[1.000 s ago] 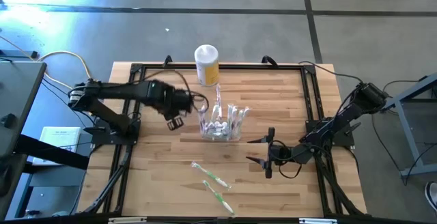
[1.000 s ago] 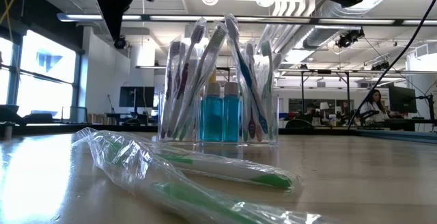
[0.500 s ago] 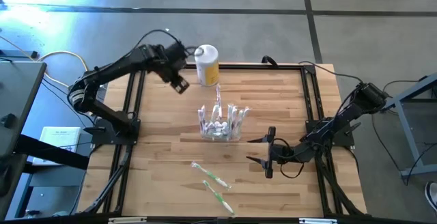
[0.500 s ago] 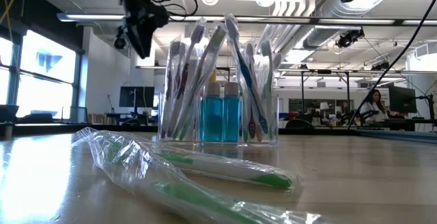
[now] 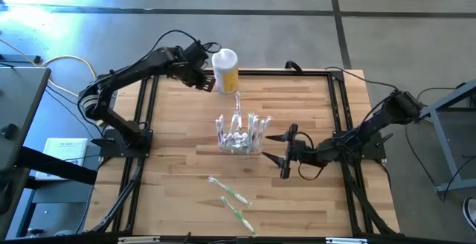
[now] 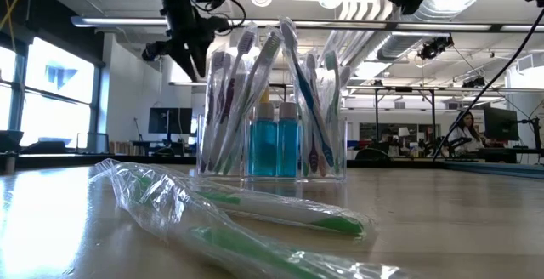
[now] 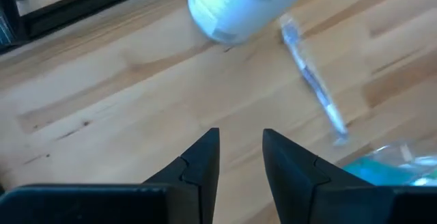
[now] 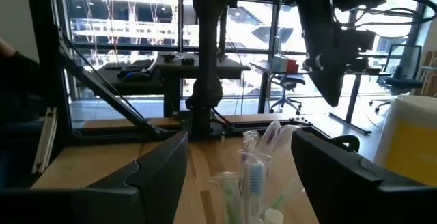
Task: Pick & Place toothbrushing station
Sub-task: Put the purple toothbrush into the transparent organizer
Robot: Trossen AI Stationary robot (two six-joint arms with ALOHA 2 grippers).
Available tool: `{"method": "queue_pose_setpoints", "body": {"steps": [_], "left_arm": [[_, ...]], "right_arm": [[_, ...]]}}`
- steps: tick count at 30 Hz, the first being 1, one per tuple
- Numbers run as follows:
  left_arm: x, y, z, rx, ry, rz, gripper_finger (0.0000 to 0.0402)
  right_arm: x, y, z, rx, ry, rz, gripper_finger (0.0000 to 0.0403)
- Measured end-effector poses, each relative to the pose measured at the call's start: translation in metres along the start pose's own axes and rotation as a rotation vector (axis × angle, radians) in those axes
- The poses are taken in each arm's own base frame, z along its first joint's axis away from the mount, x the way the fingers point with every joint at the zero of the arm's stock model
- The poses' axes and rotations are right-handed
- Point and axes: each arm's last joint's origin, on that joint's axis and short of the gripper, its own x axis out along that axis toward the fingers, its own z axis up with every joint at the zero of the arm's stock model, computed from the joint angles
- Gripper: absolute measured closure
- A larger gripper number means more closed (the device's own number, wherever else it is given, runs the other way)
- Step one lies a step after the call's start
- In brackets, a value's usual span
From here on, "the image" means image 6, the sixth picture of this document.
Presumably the yellow hanging cable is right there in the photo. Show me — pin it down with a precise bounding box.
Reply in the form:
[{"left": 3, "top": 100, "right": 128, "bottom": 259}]
[{"left": 0, "top": 0, "right": 33, "bottom": 33}]

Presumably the clear plastic bag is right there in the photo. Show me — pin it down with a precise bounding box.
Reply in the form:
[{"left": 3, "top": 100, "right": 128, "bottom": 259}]
[{"left": 195, "top": 115, "right": 348, "bottom": 183}]

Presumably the purple toothbrush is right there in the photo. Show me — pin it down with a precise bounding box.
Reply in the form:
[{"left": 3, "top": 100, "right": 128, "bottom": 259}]
[
  {"left": 306, "top": 134, "right": 320, "bottom": 174},
  {"left": 207, "top": 52, "right": 235, "bottom": 172},
  {"left": 339, "top": 65, "right": 354, "bottom": 101},
  {"left": 198, "top": 50, "right": 226, "bottom": 174}
]

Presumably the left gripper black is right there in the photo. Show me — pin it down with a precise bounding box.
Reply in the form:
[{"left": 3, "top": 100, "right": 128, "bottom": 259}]
[{"left": 159, "top": 13, "right": 233, "bottom": 83}]

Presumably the black hanging cable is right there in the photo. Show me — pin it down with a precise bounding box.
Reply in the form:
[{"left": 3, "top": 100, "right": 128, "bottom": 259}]
[{"left": 432, "top": 9, "right": 544, "bottom": 162}]

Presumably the silver ventilation duct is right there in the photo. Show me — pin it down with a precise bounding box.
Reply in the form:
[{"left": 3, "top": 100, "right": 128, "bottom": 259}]
[{"left": 316, "top": 0, "right": 496, "bottom": 74}]

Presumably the black computer monitor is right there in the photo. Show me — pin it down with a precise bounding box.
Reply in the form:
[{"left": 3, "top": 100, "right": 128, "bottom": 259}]
[
  {"left": 147, "top": 107, "right": 194, "bottom": 135},
  {"left": 483, "top": 106, "right": 520, "bottom": 143}
]

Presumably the black ceiling track light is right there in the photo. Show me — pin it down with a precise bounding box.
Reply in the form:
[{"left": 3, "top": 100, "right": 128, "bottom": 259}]
[{"left": 417, "top": 35, "right": 455, "bottom": 61}]

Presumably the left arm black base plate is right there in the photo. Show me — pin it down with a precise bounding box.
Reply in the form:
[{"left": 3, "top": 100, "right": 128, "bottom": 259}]
[{"left": 0, "top": 128, "right": 68, "bottom": 159}]

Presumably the black aluminium table frame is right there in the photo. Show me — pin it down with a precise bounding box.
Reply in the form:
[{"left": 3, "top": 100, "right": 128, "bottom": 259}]
[{"left": 16, "top": 153, "right": 544, "bottom": 180}]

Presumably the large window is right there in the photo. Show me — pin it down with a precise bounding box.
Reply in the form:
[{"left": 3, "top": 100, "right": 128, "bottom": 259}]
[{"left": 0, "top": 36, "right": 103, "bottom": 151}]

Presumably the long ceiling light bar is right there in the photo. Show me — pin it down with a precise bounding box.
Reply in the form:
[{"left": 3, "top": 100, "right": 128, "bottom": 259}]
[{"left": 71, "top": 14, "right": 544, "bottom": 34}]

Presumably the black rounded chair back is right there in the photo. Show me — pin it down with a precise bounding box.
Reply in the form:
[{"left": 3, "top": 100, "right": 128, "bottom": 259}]
[{"left": 354, "top": 147, "right": 393, "bottom": 162}]

